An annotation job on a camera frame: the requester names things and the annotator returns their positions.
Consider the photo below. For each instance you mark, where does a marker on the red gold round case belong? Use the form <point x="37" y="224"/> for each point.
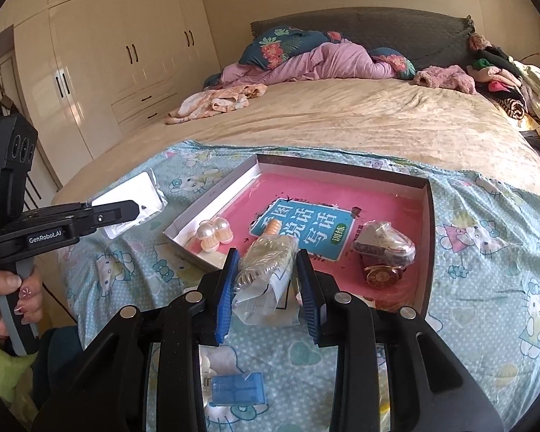
<point x="383" y="276"/>

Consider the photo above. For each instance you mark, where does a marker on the pearl hair clip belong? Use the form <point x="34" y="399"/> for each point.
<point x="213" y="233"/>

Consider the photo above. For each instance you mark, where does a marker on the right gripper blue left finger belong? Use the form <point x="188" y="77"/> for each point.
<point x="225" y="293"/>

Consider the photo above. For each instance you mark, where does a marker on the shallow box with pink base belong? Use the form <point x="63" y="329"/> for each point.
<point x="324" y="205"/>

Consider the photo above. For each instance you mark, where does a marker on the pile of clothes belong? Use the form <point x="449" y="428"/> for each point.
<point x="510" y="84"/>

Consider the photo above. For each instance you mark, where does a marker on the pink quilt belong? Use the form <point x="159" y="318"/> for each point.
<point x="345" y="60"/>

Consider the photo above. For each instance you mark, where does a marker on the cream wardrobe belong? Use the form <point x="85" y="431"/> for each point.
<point x="93" y="71"/>

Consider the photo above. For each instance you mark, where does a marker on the peach clothing on bed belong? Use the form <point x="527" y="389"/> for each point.
<point x="211" y="103"/>

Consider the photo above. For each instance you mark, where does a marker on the floral dark pillow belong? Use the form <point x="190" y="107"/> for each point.
<point x="281" y="43"/>

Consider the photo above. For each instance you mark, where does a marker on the beige bed sheet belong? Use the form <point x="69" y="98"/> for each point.
<point x="443" y="128"/>

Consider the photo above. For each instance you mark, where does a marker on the white card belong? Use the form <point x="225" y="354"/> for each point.
<point x="130" y="204"/>

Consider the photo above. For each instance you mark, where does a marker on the dark grey headboard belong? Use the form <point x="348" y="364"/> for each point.
<point x="425" y="38"/>

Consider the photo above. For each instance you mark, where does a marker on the dark hair accessory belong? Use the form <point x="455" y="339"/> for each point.
<point x="382" y="242"/>

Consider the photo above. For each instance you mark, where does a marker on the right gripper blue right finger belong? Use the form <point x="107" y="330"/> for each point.
<point x="313" y="300"/>

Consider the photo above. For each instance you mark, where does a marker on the cream heart hair clip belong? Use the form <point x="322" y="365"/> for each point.
<point x="215" y="361"/>

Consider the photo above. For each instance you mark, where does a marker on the pink fuzzy garment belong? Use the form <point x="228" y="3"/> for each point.
<point x="451" y="78"/>

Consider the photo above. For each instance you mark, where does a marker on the small blue plastic box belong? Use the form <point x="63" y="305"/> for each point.
<point x="238" y="389"/>

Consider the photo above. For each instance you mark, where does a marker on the hello kitty blanket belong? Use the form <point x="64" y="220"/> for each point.
<point x="484" y="301"/>

